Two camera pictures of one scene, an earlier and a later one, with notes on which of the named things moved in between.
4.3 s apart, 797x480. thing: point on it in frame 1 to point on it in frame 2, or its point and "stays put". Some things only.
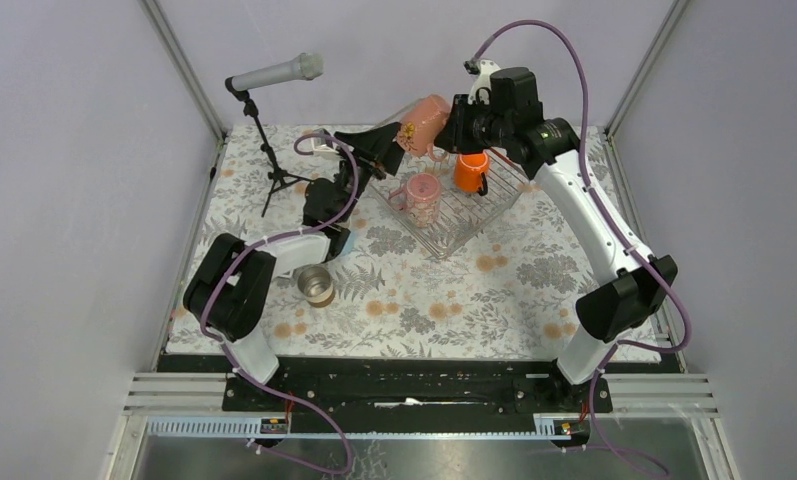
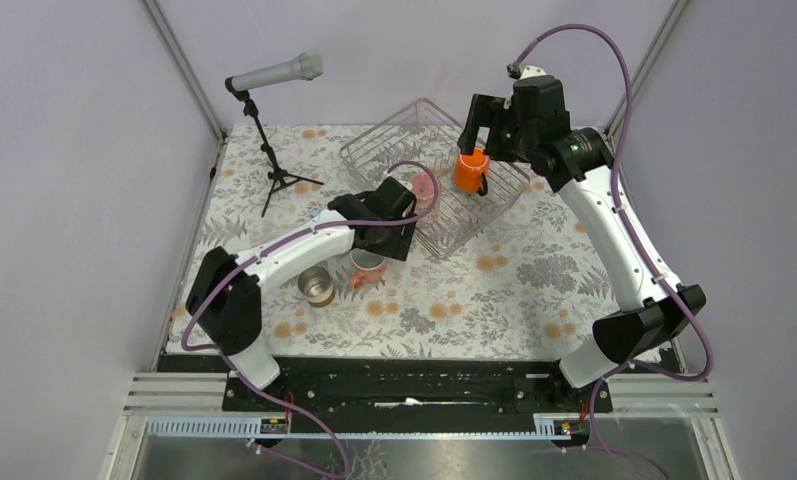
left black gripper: (376, 149) to (398, 248)
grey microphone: (308, 66) stays put
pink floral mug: (423, 199) stays put
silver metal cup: (316, 284) stays put
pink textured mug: (421, 124) to (366, 269)
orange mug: (470, 172) stays put
